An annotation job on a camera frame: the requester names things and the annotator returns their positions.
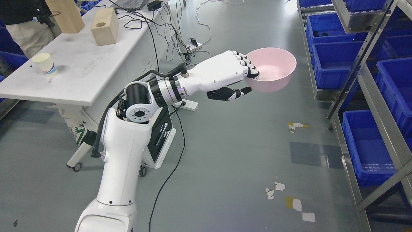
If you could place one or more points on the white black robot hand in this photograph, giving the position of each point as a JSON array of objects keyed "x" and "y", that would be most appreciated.
[{"x": 214, "y": 75}]

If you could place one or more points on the pink ikea bowl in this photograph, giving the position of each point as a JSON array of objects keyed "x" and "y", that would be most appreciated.
[{"x": 275, "y": 67}]

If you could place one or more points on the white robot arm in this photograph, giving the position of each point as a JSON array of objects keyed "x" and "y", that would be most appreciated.
[{"x": 114, "y": 209}]

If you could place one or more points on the stainless steel shelf rack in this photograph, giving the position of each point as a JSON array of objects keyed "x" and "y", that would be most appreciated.
[{"x": 369, "y": 86}]

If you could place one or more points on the white power strip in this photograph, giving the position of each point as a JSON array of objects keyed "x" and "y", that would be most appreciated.
[{"x": 187, "y": 105}]

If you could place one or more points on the white computer tower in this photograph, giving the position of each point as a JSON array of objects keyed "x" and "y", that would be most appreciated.
[{"x": 161, "y": 138}]

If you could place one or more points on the white desk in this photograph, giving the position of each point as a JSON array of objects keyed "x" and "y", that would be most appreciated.
[{"x": 89, "y": 76}]

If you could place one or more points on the wooden block with hole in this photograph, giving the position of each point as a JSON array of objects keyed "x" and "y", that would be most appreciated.
[{"x": 105, "y": 26}]

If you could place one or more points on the tall wooden block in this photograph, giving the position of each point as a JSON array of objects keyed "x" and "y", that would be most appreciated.
[{"x": 68, "y": 15}]

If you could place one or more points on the paper cup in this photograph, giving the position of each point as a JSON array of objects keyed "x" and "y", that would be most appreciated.
[{"x": 45, "y": 63}]

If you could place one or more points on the person in beige trousers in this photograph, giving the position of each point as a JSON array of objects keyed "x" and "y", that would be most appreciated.
[{"x": 30, "y": 23}]

